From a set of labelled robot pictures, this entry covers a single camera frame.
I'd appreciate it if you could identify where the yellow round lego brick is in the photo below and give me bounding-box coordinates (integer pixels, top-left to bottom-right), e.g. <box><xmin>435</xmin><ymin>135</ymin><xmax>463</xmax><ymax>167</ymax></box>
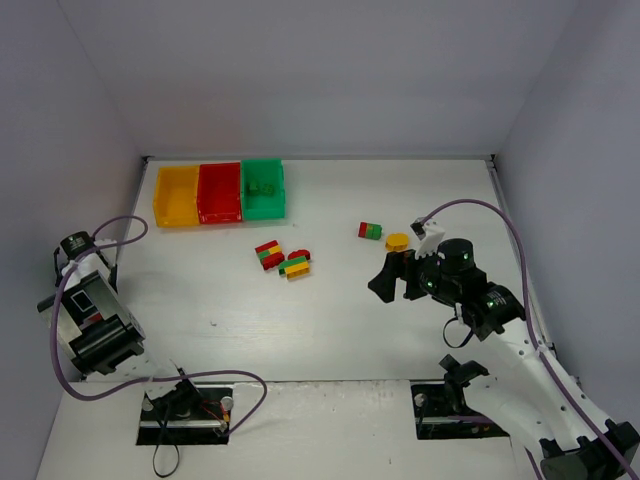
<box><xmin>385</xmin><ymin>233</ymin><xmax>410</xmax><ymax>252</ymax></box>

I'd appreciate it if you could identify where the red green lego block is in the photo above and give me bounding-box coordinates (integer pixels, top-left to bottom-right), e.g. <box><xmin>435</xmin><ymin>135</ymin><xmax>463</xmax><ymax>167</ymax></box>
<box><xmin>358</xmin><ymin>222</ymin><xmax>382</xmax><ymax>240</ymax></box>

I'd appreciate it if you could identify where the small green lego brick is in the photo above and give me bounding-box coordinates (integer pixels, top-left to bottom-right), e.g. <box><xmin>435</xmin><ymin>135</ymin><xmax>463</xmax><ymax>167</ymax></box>
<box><xmin>261</xmin><ymin>184</ymin><xmax>275</xmax><ymax>197</ymax></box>

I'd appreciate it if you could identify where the green curved lego brick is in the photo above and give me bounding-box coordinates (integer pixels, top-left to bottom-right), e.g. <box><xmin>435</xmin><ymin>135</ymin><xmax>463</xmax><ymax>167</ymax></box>
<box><xmin>247</xmin><ymin>181</ymin><xmax>261</xmax><ymax>196</ymax></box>

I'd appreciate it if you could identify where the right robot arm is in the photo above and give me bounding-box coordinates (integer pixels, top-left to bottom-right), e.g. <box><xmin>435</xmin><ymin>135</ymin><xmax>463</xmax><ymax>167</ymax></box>
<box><xmin>368</xmin><ymin>238</ymin><xmax>639</xmax><ymax>479</ymax></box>

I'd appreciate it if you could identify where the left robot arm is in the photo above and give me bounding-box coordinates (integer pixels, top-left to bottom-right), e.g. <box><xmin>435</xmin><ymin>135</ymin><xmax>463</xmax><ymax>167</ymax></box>
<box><xmin>37</xmin><ymin>231</ymin><xmax>198</xmax><ymax>416</ymax></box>

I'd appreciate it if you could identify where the red green yellow lego stack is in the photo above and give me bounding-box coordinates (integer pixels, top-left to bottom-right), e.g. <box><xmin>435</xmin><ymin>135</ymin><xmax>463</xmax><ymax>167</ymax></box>
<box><xmin>255</xmin><ymin>240</ymin><xmax>285</xmax><ymax>271</ymax></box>

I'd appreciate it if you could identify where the green plastic bin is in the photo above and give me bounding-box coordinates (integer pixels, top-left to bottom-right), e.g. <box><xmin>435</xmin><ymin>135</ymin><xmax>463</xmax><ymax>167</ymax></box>
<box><xmin>240</xmin><ymin>158</ymin><xmax>286</xmax><ymax>221</ymax></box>

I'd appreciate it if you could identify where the red plastic bin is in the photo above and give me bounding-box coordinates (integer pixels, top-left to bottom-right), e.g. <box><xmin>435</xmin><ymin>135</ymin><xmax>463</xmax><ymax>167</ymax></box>
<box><xmin>197</xmin><ymin>162</ymin><xmax>242</xmax><ymax>225</ymax></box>

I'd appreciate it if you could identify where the yellow plastic bin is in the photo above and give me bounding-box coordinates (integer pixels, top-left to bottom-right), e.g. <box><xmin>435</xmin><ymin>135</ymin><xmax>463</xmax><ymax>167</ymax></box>
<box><xmin>153</xmin><ymin>165</ymin><xmax>200</xmax><ymax>228</ymax></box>

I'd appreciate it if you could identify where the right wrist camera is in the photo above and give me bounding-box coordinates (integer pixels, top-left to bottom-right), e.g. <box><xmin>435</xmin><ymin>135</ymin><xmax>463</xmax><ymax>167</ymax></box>
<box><xmin>410</xmin><ymin>217</ymin><xmax>445</xmax><ymax>260</ymax></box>

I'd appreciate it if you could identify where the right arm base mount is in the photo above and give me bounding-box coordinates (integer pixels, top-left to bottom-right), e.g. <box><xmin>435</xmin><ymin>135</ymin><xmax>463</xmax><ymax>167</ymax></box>
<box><xmin>410</xmin><ymin>382</ymin><xmax>508</xmax><ymax>441</ymax></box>

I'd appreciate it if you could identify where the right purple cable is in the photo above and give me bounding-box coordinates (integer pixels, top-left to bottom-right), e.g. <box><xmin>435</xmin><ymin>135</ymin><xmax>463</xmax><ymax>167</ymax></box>
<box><xmin>424</xmin><ymin>199</ymin><xmax>636</xmax><ymax>480</ymax></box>

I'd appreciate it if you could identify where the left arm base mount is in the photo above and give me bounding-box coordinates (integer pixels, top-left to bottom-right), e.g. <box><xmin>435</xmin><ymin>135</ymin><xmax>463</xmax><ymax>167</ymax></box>
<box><xmin>136</xmin><ymin>380</ymin><xmax>233</xmax><ymax>447</ymax></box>

